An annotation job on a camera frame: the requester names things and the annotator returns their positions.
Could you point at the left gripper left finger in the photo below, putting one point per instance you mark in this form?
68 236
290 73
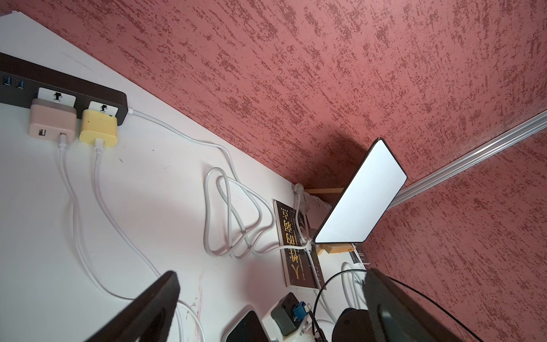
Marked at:
147 318

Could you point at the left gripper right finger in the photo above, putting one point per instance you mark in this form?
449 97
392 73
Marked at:
396 317

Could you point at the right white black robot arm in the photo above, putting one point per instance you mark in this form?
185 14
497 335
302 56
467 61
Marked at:
353 325

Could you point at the small black booklet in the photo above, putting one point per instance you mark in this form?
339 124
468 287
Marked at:
358 258

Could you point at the wooden panel stand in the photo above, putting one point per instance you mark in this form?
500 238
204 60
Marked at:
330 248

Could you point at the black book gold lettering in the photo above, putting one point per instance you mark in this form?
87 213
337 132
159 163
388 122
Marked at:
298 272

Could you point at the white light panel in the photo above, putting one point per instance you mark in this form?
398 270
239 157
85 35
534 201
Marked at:
364 201

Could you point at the yellow charger plug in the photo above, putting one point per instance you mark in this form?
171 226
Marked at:
97 125

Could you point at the pink charger plug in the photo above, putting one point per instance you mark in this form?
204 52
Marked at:
48 120

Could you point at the black power strip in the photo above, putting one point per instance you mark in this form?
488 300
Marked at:
23 81

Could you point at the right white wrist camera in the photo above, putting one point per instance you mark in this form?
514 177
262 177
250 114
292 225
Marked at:
289 320

